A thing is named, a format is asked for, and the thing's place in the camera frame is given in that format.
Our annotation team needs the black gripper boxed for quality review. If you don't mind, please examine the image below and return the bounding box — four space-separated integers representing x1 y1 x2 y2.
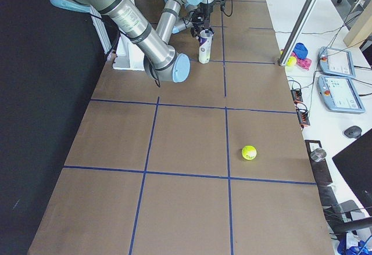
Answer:
200 2 214 29
190 10 204 37

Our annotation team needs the white tennis ball can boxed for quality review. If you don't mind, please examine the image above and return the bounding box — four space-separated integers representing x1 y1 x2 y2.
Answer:
198 28 214 64

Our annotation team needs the spare tennis ball on desk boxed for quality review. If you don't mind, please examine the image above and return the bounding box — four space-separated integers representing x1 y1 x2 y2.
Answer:
286 56 297 67

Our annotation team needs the Wilson tennis ball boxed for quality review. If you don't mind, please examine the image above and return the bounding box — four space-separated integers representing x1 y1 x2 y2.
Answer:
241 145 257 160

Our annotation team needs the blue cloth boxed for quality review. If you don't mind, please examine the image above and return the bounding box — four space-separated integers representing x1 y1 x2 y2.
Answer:
293 42 308 60

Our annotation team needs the pink cloth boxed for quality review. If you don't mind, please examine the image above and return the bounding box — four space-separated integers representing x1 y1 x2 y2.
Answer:
291 52 312 71

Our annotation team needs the black power strip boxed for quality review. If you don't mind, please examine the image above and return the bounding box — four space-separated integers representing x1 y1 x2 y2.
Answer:
296 107 310 128
291 88 303 104

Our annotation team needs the far teach pendant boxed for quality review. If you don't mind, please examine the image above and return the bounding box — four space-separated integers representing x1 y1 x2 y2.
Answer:
318 46 356 78

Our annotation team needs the teach pendant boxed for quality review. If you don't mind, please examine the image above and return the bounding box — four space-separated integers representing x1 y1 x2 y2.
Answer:
317 75 366 114
318 46 356 78

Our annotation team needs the near teach pendant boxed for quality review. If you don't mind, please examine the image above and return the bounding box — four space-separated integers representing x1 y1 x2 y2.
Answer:
317 75 366 114

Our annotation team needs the small metal cup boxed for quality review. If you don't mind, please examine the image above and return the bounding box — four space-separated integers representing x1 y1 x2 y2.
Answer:
310 148 327 162

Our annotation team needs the black computer mouse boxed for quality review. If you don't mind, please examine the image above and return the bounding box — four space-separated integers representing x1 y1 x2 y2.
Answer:
344 125 362 139

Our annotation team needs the black computer monitor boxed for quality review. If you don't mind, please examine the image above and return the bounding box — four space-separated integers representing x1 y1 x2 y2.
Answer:
332 130 371 213

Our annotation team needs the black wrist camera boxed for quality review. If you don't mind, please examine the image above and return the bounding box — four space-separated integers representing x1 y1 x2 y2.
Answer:
214 0 226 13

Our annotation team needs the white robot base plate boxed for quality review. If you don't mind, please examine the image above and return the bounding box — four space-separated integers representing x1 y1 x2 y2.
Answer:
113 34 144 71

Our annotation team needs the aluminium frame post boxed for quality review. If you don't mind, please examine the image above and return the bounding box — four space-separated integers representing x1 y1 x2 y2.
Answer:
278 0 318 66

